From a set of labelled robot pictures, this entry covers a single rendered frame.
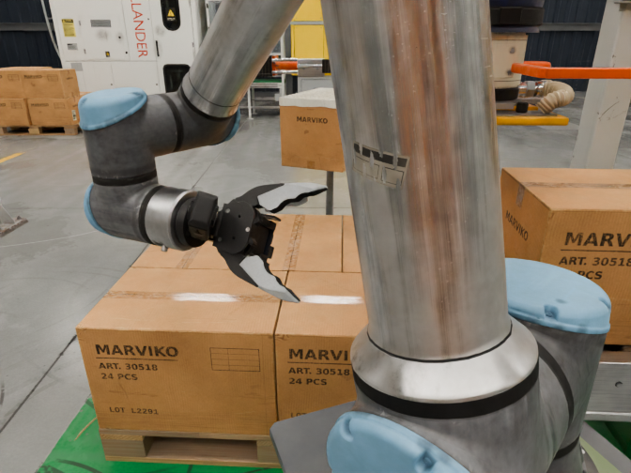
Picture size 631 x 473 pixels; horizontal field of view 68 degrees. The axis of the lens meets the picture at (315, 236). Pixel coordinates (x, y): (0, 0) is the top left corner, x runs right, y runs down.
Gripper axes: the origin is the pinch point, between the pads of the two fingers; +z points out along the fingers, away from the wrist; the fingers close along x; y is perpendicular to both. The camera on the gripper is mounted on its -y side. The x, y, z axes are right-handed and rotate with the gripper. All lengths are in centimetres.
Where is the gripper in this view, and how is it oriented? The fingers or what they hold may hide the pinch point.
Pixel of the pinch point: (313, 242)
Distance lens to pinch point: 58.2
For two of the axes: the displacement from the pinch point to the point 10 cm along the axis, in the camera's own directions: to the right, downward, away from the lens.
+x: -2.4, 9.6, -1.4
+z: 9.2, 1.7, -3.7
